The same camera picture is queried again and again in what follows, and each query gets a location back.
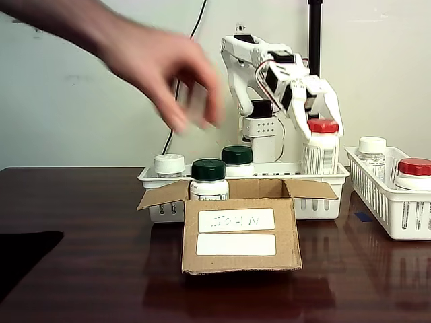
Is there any bare person forearm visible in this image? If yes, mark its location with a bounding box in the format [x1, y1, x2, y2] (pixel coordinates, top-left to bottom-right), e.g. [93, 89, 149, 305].
[0, 0, 114, 67]

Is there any tan cardboard piece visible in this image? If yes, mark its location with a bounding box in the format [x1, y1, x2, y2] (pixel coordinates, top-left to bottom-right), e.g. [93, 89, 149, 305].
[136, 178, 339, 275]

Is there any white plastic basket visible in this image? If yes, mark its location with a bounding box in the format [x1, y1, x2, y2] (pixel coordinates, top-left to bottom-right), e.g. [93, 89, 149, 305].
[137, 162, 351, 223]
[343, 146, 431, 241]

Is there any black mat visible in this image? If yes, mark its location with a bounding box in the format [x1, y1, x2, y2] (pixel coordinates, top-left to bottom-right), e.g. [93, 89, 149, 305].
[0, 231, 65, 301]

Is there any green-capped bottle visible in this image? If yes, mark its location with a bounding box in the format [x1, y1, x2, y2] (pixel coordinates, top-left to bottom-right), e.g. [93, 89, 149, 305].
[220, 145, 256, 178]
[189, 159, 230, 202]

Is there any white-capped bottle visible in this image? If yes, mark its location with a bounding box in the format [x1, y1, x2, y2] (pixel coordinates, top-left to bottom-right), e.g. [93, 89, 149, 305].
[154, 153, 186, 215]
[357, 136, 387, 182]

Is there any black vertical pole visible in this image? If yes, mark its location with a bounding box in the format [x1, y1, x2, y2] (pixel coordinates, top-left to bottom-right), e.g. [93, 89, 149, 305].
[308, 0, 324, 77]

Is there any black hanging cable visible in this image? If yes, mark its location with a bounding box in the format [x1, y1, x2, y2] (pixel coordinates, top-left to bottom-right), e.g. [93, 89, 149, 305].
[162, 0, 208, 155]

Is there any red-capped bottle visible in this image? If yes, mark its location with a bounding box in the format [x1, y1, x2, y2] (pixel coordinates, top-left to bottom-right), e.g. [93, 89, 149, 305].
[300, 118, 341, 176]
[394, 158, 431, 233]

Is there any bare person hand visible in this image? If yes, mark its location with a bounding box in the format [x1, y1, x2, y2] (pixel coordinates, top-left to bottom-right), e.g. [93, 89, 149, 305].
[96, 8, 227, 135]

